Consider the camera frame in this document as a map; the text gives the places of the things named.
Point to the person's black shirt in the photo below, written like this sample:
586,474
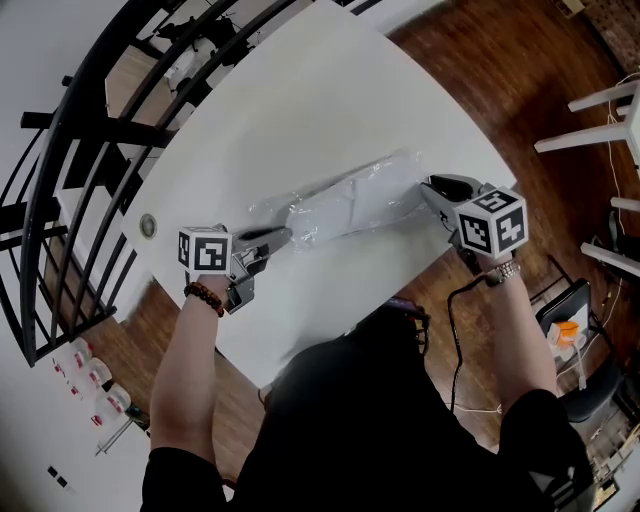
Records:
375,425

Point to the black chair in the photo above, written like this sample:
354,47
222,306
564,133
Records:
595,395

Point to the black metal railing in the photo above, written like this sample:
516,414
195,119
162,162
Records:
31,300

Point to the small orange box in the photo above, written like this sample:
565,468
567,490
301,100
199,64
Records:
565,332

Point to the person's left forearm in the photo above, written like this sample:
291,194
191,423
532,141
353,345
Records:
185,375

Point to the white side table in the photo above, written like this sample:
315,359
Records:
600,132
615,255

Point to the white slipper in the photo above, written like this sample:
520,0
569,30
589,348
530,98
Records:
325,215

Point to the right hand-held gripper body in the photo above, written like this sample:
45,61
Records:
492,225

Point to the metal wristwatch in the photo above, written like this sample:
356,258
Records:
502,272

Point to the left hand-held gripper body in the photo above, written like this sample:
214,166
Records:
205,250

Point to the black waist device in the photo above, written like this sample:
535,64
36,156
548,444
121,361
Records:
412,320

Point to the cardboard box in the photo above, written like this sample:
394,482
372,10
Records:
570,7

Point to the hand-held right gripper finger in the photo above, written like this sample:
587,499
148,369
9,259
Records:
439,202
455,186

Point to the metal rod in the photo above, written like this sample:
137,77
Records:
114,437

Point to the person's right forearm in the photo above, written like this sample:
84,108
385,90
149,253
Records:
520,340

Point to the light wooden desk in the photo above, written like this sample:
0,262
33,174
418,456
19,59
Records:
135,85

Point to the clear plastic bag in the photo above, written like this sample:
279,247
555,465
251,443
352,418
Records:
267,210

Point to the black wall socket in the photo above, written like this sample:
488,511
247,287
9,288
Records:
52,471
62,482

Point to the round metal table grommet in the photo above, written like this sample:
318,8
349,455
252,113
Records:
148,226

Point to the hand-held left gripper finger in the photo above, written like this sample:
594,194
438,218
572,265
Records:
262,232
275,241

